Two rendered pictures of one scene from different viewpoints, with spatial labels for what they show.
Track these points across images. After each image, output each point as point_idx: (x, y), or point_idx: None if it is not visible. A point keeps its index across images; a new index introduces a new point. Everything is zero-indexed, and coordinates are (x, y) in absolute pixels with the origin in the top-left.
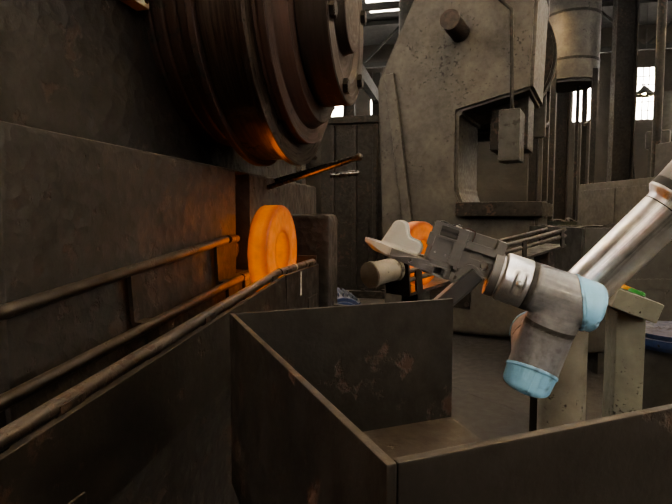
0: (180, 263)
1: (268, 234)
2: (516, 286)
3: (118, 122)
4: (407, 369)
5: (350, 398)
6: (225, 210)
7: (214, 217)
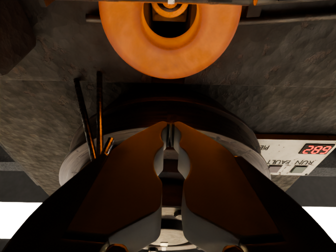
0: (324, 2)
1: (224, 48)
2: None
3: (283, 88)
4: None
5: None
6: None
7: (237, 44)
